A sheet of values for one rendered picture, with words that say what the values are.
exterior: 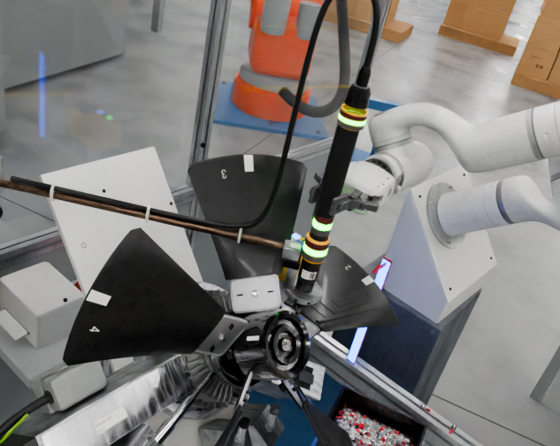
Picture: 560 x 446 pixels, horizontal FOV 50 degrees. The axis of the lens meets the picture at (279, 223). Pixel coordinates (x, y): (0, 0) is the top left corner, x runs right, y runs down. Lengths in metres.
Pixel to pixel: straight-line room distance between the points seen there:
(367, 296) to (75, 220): 0.61
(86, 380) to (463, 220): 1.04
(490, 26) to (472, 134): 9.17
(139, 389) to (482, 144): 0.72
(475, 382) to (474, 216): 1.58
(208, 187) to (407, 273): 0.78
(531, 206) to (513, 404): 1.68
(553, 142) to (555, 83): 7.55
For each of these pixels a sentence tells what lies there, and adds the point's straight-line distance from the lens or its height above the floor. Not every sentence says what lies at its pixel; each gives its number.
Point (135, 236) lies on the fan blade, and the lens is 0.90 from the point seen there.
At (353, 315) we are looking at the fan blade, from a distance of 1.25.
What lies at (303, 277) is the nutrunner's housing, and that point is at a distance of 1.09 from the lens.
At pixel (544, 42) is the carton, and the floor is 0.57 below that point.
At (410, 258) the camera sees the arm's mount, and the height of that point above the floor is 1.07.
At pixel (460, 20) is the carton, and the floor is 0.26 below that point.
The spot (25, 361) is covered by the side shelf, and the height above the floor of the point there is 0.86.
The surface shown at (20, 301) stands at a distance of 1.50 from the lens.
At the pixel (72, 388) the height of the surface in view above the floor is 1.15.
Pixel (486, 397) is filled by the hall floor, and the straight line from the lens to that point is 3.08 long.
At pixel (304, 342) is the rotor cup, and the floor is 1.21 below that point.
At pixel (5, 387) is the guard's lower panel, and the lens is 1.89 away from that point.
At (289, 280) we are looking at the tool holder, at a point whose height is 1.29.
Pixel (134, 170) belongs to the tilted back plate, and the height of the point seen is 1.33.
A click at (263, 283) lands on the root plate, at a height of 1.27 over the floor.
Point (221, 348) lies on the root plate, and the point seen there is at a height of 1.19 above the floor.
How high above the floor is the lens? 1.94
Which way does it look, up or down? 31 degrees down
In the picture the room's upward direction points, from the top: 13 degrees clockwise
